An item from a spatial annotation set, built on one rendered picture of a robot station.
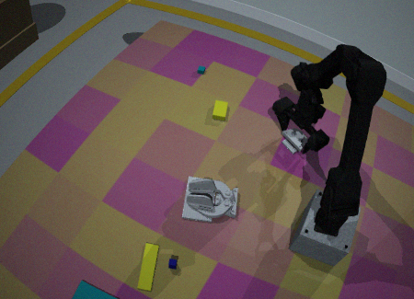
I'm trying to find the yellow rectangular block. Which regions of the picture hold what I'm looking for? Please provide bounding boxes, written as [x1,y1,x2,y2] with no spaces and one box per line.
[213,100,228,121]

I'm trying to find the yellow flat bar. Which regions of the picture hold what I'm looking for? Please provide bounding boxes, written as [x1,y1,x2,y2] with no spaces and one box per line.
[137,243,159,292]

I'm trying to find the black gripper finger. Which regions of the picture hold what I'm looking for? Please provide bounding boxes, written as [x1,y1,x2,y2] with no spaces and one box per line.
[303,143,312,154]
[275,112,290,132]

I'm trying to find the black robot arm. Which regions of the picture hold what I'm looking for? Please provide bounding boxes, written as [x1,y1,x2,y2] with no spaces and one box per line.
[291,44,386,237]

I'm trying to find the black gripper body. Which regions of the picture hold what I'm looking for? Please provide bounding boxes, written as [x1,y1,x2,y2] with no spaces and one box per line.
[272,97,329,152]

